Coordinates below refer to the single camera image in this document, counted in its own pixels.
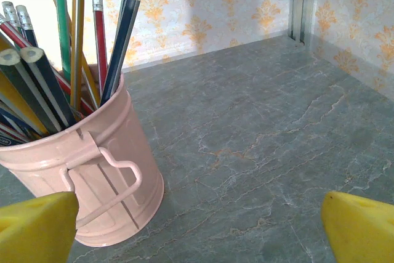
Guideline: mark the red white striped pencil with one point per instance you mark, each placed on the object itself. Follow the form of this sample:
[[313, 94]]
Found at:
[[12, 132], [15, 36]]

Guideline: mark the green pencil with eraser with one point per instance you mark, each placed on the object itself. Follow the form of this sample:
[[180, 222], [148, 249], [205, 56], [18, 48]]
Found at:
[[10, 13]]

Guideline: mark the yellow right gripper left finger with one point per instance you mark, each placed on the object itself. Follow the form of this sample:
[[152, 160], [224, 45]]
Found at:
[[37, 229]]

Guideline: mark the yellow striped pencil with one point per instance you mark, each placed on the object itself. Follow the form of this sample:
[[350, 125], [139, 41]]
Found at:
[[90, 84], [77, 44], [9, 90]]

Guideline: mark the pink metal bucket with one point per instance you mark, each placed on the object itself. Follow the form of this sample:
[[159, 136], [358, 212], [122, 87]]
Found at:
[[123, 152]]

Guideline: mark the aluminium frame post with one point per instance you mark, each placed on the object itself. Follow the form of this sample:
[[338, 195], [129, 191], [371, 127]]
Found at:
[[300, 4]]

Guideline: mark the navy pencil with eraser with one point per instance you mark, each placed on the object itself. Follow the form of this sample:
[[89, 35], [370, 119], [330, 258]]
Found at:
[[26, 22]]

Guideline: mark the red pencil with eraser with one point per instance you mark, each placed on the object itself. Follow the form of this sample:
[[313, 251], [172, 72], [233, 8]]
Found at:
[[100, 44]]

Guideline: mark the blue striped pencil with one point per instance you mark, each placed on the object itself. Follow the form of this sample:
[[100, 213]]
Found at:
[[15, 123]]

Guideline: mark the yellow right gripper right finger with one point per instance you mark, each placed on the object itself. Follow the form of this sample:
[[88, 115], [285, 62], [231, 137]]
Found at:
[[363, 232]]

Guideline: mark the dark green striped pencil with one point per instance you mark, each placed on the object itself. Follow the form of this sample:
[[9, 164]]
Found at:
[[27, 90]]

